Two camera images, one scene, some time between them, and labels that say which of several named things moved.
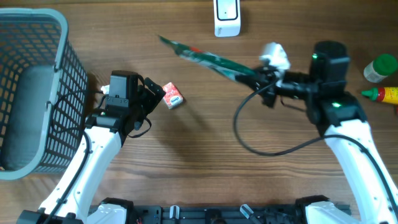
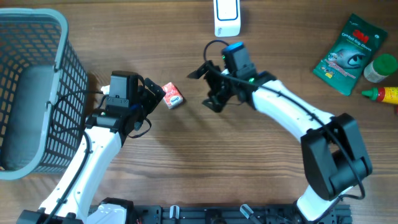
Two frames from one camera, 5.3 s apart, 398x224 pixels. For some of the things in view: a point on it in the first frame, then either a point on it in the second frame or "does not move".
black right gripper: x=260 y=79 to x=217 y=101
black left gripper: x=152 y=99 does not move
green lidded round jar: x=382 y=66 does not move
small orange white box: x=172 y=98 does not move
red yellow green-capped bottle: x=387 y=94 does not move
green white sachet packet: x=229 y=69 to x=347 y=53
